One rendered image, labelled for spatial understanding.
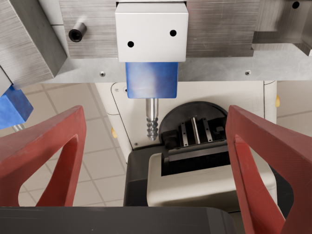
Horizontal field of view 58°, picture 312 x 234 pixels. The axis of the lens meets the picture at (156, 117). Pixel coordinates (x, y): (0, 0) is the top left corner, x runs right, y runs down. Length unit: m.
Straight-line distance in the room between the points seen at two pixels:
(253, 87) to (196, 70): 0.67
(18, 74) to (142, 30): 0.15
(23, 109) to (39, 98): 1.06
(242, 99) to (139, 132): 0.39
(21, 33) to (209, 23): 0.17
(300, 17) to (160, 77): 0.13
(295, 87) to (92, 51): 1.25
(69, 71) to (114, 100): 0.64
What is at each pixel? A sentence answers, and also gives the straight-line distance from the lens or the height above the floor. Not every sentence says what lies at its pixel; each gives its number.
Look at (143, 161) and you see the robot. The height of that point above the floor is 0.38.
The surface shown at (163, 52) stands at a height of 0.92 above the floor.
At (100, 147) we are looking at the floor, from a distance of 1.50.
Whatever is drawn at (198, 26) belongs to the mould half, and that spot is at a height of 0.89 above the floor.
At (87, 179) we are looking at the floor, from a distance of 1.68.
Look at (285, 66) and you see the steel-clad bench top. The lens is 0.38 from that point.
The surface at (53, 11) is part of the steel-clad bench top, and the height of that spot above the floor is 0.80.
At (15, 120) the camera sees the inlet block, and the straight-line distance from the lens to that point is 0.33.
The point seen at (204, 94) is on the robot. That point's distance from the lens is 0.98.
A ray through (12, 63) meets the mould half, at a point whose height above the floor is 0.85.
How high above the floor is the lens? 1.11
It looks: 55 degrees down
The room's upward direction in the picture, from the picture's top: 179 degrees clockwise
